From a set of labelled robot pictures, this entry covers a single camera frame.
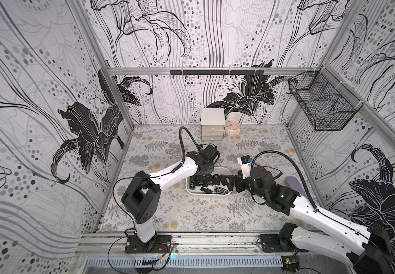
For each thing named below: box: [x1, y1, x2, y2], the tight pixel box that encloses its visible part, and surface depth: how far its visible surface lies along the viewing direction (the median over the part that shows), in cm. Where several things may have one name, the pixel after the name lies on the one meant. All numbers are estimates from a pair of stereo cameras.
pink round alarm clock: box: [224, 118, 241, 139], surface depth 117 cm
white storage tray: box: [184, 166, 233, 196], surface depth 91 cm
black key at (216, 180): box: [213, 174, 220, 186], surface depth 93 cm
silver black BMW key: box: [214, 186, 229, 195], surface depth 88 cm
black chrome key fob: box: [200, 187, 213, 195], surface depth 90 cm
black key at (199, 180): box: [195, 174, 204, 187], surface depth 91 cm
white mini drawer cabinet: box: [200, 107, 226, 141], surface depth 110 cm
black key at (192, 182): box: [189, 175, 196, 190], surface depth 91 cm
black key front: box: [202, 172, 212, 188], surface depth 92 cm
